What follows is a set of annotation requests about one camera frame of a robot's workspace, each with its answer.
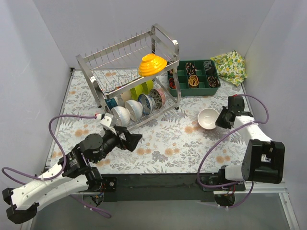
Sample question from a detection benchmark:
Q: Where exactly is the orange ribbed bowl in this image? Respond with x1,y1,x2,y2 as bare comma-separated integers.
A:
197,108,219,130

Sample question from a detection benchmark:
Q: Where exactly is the red pattern bowl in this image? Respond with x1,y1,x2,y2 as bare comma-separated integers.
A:
149,88,166,109

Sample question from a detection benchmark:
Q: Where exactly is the yellow ribbed bowl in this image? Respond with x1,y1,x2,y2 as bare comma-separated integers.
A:
138,53,167,77

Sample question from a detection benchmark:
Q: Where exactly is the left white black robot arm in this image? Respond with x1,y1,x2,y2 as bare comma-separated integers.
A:
2,126,142,224

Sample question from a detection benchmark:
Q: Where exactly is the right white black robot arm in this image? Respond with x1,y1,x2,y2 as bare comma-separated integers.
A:
196,94,285,191

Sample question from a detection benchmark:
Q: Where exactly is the steel two-tier dish rack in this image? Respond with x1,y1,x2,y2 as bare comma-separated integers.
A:
76,23,181,130

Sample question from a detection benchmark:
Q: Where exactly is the white ribbed bowl front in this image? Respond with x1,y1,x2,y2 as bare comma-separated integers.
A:
111,106,130,127

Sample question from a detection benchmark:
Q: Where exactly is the white ribbed bowl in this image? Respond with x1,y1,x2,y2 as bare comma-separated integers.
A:
111,106,130,127
124,100,143,121

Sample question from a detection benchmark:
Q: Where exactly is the teal blue bowl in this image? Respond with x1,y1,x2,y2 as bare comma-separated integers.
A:
105,98,118,110

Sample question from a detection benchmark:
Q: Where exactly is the beige floral bowl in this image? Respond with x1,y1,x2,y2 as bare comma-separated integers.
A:
117,91,131,107

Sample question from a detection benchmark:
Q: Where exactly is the blue floral white bowl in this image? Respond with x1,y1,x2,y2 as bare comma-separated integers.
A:
138,93,154,115

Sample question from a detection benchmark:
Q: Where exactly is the dark floral rolled tie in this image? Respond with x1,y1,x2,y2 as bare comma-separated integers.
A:
207,76,220,88

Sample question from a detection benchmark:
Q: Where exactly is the lime green bowl left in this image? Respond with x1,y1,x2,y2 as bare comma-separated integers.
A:
130,85,143,100

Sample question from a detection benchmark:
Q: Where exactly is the lime green bowl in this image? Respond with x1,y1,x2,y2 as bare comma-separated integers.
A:
141,80,154,94
130,85,143,100

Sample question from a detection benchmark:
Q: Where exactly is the floral table mat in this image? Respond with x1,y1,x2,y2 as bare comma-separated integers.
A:
49,71,247,174

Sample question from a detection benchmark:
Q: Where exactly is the green divided organizer tray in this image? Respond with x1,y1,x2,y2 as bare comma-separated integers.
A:
177,59,221,97

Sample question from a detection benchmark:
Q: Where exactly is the yellow patterned rolled tie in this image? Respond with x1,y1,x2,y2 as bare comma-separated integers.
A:
188,75,199,88

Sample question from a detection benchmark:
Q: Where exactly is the lime green bowl right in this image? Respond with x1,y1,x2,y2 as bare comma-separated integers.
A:
141,80,154,94

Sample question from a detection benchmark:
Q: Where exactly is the lemon print cloth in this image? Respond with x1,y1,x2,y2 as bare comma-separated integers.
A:
210,50,247,86

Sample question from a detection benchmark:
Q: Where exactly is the grey rolled tie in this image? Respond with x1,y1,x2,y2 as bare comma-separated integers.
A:
203,60,215,75

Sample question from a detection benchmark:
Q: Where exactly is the pink black rolled tie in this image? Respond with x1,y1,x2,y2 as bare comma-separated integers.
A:
185,62,197,75

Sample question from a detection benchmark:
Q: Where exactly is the orange navy rolled tie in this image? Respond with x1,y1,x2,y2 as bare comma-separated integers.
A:
168,77,176,89

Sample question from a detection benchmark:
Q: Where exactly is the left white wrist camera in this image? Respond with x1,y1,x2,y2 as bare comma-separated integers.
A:
95,113,113,130

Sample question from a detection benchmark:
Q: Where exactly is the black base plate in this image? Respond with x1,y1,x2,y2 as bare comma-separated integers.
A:
101,173,215,202

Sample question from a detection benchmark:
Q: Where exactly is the aluminium frame rail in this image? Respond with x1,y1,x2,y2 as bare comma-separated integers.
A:
55,173,288,195

